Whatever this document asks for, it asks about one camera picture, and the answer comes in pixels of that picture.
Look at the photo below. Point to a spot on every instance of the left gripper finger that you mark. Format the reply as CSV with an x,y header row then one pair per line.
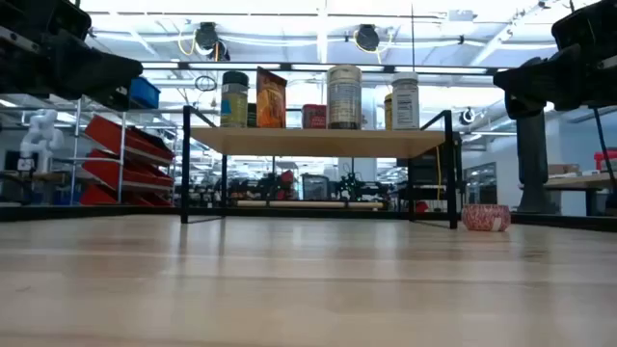
x,y
96,72

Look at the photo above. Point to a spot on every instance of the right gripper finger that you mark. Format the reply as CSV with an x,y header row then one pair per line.
x,y
540,82

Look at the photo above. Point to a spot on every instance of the bagel seasoning jar white lid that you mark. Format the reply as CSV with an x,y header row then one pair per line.
x,y
405,103

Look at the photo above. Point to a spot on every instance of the thyme leaves jar black lid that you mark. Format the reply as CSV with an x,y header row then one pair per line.
x,y
234,106

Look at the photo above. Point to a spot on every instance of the chili onion jar yellow lid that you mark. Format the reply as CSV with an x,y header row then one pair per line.
x,y
388,113

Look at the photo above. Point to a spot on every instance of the dark green spice tin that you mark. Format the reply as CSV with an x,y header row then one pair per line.
x,y
251,115

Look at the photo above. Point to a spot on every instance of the orange spice pouch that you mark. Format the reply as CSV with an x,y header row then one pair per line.
x,y
271,101

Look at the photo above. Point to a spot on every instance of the furikake glass jar tan lid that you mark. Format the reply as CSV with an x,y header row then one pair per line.
x,y
344,96

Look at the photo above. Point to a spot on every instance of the smoked paprika tin red lid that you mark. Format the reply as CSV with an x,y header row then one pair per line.
x,y
313,118

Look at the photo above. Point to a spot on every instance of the blue plastic bin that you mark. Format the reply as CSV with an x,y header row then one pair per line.
x,y
144,91

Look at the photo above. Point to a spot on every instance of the white robot figure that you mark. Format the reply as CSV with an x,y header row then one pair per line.
x,y
41,137

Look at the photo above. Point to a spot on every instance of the red bin storage rack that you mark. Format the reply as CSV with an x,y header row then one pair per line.
x,y
120,140

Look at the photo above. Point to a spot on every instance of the small round black reel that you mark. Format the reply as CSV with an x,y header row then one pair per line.
x,y
462,116

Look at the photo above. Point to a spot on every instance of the thin black slanted pole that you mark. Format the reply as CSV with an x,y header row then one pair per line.
x,y
605,144

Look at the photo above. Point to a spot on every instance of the cardboard box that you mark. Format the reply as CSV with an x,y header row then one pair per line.
x,y
569,168

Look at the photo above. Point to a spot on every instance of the red box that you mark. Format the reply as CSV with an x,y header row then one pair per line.
x,y
606,159

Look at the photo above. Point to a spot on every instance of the wooden workbench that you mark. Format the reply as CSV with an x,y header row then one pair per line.
x,y
578,182
48,177

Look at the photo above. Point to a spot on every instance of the black cabinet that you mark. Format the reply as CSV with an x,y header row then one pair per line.
x,y
424,173

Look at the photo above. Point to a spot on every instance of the black robot with green lights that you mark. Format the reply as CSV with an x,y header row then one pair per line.
x,y
354,185

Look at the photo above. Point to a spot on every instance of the red and black machine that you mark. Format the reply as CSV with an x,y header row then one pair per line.
x,y
284,185

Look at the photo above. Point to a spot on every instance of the glass display case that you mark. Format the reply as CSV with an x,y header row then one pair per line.
x,y
315,188

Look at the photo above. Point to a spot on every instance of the black upright post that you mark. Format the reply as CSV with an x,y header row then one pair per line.
x,y
532,159

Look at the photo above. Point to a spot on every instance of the wooden shelf riser black frame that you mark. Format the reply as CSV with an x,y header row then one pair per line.
x,y
313,142

